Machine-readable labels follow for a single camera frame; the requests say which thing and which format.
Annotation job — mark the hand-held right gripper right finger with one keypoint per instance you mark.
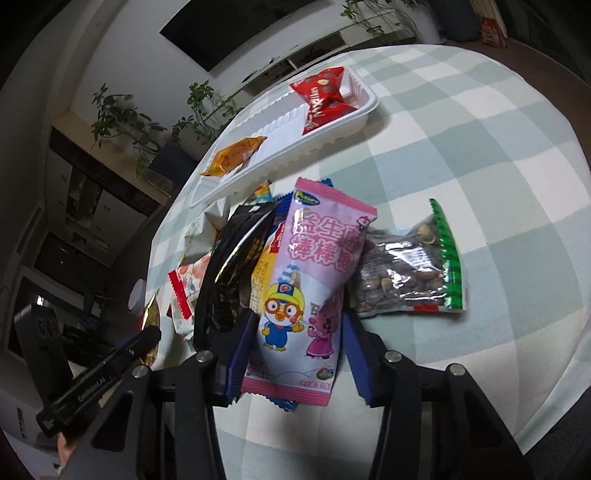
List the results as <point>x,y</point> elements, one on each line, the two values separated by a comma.
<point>358,364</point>

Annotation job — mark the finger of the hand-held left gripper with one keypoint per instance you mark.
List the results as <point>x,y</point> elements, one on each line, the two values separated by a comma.
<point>141,344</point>

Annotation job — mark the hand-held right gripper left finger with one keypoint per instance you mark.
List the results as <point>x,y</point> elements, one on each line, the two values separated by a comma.
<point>242,355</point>

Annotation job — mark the pink cartoon lollipop packet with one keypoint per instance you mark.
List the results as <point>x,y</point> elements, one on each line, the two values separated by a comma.
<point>300,277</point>

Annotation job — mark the clear nut packet green edges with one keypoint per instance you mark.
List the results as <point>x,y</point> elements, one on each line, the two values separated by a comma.
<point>401,272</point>

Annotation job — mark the white plastic tray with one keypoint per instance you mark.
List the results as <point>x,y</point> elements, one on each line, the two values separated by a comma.
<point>286,134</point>

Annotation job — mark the gold foil packet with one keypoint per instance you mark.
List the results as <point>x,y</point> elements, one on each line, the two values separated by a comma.
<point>151,323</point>

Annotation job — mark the white round object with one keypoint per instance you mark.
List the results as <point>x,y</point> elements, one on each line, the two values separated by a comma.
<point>136,295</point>

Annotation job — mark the red white snack packet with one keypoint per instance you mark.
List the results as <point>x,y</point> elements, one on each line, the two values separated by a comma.
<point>189,286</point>

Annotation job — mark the black snack packet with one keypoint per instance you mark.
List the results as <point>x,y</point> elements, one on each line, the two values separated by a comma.
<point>231,277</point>

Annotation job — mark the blue yellow snack packet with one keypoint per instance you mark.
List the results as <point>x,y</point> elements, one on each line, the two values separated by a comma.
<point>265,277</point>

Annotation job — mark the silver white snack packet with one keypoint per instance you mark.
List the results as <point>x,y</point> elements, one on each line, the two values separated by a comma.
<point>203,230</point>

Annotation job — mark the storage cabinet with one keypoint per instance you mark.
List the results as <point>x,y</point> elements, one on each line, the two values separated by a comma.
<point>92,184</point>

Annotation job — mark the dark square planter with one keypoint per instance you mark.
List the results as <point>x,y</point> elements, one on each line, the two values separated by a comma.
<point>173,161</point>

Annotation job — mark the orange snack packet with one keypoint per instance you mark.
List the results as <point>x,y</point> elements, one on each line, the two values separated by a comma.
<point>233,157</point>

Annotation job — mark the leafy potted plant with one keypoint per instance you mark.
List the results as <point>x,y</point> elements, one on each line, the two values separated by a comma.
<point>374,14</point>
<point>120,120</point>
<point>203,106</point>

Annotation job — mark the green white checkered tablecloth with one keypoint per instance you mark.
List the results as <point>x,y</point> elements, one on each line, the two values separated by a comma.
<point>461,152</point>

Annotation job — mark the white television cabinet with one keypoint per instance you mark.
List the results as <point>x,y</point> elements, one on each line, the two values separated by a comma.
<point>295,60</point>

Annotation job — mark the white plant pot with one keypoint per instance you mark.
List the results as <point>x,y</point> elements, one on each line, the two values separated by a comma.
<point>429,23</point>

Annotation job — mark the red printed box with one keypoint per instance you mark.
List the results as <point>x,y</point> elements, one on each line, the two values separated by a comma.
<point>494,32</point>

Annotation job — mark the black wall television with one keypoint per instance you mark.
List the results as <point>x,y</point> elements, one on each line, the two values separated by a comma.
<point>240,27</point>

